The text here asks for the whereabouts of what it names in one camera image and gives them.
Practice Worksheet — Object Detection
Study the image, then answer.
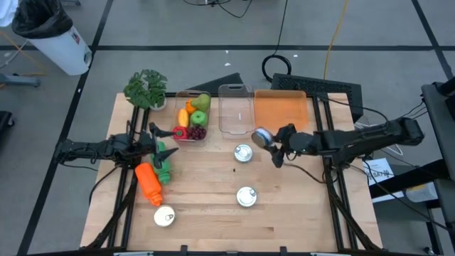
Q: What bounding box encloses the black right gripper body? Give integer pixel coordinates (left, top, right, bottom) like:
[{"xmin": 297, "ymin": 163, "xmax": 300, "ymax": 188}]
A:
[{"xmin": 283, "ymin": 131, "xmax": 318, "ymax": 158}]

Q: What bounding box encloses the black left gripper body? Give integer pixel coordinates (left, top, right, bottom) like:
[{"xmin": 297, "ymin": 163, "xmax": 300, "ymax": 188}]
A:
[{"xmin": 134, "ymin": 122, "xmax": 164, "ymax": 171}]

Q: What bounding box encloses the red bell pepper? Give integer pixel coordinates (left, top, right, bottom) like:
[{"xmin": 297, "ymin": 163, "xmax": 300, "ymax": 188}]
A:
[{"xmin": 172, "ymin": 125, "xmax": 189, "ymax": 141}]

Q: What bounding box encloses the orange translucent tray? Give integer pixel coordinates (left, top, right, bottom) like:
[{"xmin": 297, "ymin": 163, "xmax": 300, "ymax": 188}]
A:
[{"xmin": 253, "ymin": 89, "xmax": 310, "ymax": 133}]

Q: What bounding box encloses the yellow toy fruit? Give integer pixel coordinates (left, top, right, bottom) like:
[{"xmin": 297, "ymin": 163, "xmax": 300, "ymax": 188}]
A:
[{"xmin": 176, "ymin": 107, "xmax": 191, "ymax": 129}]

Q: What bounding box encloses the tin can blue pink label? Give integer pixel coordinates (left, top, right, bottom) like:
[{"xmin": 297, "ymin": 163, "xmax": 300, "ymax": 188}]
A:
[{"xmin": 250, "ymin": 127, "xmax": 275, "ymax": 149}]

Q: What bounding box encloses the purple grape bunch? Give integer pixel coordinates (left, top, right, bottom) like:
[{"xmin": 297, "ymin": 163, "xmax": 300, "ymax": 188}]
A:
[{"xmin": 186, "ymin": 125, "xmax": 208, "ymax": 142}]

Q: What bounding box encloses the clear plastic bin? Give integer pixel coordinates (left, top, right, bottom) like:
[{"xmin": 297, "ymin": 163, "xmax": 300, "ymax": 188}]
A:
[
  {"xmin": 167, "ymin": 90, "xmax": 213, "ymax": 148},
  {"xmin": 217, "ymin": 83, "xmax": 256, "ymax": 140}
]

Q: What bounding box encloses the tin can green label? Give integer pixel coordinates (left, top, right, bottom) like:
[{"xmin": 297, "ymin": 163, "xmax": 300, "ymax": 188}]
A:
[
  {"xmin": 233, "ymin": 143, "xmax": 255, "ymax": 164},
  {"xmin": 235, "ymin": 186, "xmax": 258, "ymax": 208}
]

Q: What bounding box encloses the green apple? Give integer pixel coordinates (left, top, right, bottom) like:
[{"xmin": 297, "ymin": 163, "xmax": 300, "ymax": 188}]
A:
[{"xmin": 190, "ymin": 110, "xmax": 209, "ymax": 129}]

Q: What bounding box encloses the green pear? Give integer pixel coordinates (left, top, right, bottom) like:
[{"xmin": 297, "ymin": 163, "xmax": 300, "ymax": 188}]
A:
[{"xmin": 191, "ymin": 92, "xmax": 212, "ymax": 113}]

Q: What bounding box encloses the green plastic bottle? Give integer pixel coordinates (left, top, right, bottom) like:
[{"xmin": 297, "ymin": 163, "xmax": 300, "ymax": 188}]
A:
[{"xmin": 150, "ymin": 141, "xmax": 173, "ymax": 186}]

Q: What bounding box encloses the orange plastic bottle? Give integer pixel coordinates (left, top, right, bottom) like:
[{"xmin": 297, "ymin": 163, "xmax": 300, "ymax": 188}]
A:
[{"xmin": 134, "ymin": 161, "xmax": 165, "ymax": 208}]

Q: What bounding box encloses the potted green plant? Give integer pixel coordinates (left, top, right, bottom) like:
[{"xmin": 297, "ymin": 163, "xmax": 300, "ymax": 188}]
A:
[{"xmin": 122, "ymin": 68, "xmax": 168, "ymax": 112}]

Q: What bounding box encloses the tin can white red label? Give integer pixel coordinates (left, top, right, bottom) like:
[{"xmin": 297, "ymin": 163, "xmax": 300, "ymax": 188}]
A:
[{"xmin": 153, "ymin": 204, "xmax": 176, "ymax": 228}]

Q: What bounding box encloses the black flat panel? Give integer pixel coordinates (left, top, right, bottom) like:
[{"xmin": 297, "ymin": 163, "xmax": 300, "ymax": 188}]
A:
[{"xmin": 186, "ymin": 72, "xmax": 245, "ymax": 95}]

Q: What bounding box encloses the white paper sheet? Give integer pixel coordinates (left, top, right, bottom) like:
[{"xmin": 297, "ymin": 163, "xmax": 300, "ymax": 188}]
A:
[{"xmin": 363, "ymin": 157, "xmax": 396, "ymax": 187}]

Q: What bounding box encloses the white trash can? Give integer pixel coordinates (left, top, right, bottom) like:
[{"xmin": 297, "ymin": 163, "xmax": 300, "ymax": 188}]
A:
[{"xmin": 26, "ymin": 23, "xmax": 93, "ymax": 77}]

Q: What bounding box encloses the white plastic jug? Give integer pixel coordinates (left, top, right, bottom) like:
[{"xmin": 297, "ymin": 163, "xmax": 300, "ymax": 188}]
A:
[{"xmin": 405, "ymin": 181, "xmax": 439, "ymax": 204}]

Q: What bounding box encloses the dark grey side table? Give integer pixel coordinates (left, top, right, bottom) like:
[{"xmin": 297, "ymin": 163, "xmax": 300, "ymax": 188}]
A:
[{"xmin": 420, "ymin": 75, "xmax": 455, "ymax": 256}]

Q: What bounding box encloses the grey stand base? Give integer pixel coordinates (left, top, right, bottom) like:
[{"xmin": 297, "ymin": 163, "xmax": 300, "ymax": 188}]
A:
[{"xmin": 0, "ymin": 72, "xmax": 42, "ymax": 89}]

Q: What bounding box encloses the black trash bag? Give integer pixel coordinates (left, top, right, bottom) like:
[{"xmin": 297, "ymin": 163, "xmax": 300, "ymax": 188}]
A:
[{"xmin": 11, "ymin": 0, "xmax": 74, "ymax": 40}]

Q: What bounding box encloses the white cloth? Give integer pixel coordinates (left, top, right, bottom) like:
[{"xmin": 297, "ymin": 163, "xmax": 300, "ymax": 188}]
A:
[{"xmin": 0, "ymin": 0, "xmax": 19, "ymax": 28}]

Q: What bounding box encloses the black right camera cable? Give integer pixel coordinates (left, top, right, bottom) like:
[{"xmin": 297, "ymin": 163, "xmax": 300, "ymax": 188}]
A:
[{"xmin": 283, "ymin": 161, "xmax": 327, "ymax": 185}]

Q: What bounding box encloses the black left arm base cable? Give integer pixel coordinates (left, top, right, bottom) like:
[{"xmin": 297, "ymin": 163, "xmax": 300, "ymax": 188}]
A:
[{"xmin": 87, "ymin": 164, "xmax": 121, "ymax": 206}]

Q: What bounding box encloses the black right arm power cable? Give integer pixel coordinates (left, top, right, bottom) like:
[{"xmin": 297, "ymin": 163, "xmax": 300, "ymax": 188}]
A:
[{"xmin": 318, "ymin": 95, "xmax": 391, "ymax": 124}]

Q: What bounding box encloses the black hanging cable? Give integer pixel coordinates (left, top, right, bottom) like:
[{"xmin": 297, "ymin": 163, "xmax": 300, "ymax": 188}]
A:
[{"xmin": 261, "ymin": 0, "xmax": 293, "ymax": 83}]

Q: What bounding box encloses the black aluminium frame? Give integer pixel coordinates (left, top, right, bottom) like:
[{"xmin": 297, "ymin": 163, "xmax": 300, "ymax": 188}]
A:
[{"xmin": 80, "ymin": 91, "xmax": 384, "ymax": 256}]

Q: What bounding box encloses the yellow hanging cable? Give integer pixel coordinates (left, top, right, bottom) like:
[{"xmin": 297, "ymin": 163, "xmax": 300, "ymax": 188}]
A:
[{"xmin": 322, "ymin": 0, "xmax": 351, "ymax": 80}]

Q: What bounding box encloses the black floor cable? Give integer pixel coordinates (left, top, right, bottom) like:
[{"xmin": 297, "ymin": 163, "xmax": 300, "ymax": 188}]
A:
[{"xmin": 182, "ymin": 0, "xmax": 255, "ymax": 19}]

